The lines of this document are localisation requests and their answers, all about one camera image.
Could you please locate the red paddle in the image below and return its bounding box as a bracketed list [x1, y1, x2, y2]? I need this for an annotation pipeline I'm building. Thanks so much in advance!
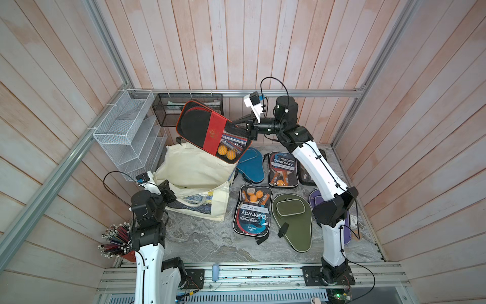
[297, 160, 316, 186]

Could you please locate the teal paddle cover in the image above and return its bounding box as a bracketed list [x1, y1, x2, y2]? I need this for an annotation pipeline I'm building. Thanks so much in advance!
[236, 148, 265, 184]

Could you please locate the cream canvas tote bag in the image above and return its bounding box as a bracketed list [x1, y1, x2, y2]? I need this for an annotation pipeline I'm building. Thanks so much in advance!
[154, 143, 236, 222]

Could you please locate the Deerway paddle set clear case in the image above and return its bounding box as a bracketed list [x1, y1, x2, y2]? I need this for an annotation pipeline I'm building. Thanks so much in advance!
[268, 151, 299, 188]

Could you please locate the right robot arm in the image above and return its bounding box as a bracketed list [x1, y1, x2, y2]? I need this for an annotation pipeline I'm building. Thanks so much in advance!
[233, 92, 358, 286]

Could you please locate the aluminium front rail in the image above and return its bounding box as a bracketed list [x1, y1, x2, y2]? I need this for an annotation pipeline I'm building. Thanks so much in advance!
[95, 261, 411, 304]

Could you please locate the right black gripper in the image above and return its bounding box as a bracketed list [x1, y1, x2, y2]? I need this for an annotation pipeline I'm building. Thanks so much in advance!
[232, 116, 287, 145]

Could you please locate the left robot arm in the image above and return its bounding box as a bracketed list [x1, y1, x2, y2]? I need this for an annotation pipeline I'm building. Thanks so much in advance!
[131, 181, 182, 303]

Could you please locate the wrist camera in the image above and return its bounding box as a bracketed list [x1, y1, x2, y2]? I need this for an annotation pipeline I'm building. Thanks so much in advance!
[135, 171, 161, 195]
[243, 91, 267, 123]

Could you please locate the black mesh wall basket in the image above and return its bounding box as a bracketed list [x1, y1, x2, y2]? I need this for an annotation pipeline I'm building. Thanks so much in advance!
[152, 93, 224, 127]

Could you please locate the black red paddle set case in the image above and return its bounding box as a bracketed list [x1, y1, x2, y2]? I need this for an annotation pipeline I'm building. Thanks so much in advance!
[176, 100, 252, 164]

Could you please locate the purple paddle cover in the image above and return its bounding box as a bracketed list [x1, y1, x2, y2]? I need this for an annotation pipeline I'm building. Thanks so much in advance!
[309, 189, 352, 245]

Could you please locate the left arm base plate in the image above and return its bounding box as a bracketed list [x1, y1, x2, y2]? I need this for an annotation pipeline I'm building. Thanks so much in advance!
[176, 268, 205, 290]

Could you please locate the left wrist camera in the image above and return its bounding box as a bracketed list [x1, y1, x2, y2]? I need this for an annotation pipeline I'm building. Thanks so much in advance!
[135, 171, 161, 195]

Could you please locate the white wire mesh shelf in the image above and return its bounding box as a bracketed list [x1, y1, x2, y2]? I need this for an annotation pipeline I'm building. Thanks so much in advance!
[94, 89, 167, 182]

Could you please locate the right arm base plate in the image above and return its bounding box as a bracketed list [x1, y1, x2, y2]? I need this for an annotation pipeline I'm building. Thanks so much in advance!
[301, 266, 356, 286]

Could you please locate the green paddle cover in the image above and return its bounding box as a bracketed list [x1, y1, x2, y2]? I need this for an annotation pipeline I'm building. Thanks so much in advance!
[272, 193, 313, 253]

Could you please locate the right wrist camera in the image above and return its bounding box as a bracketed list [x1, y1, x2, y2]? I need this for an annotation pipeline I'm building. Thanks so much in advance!
[243, 91, 267, 123]

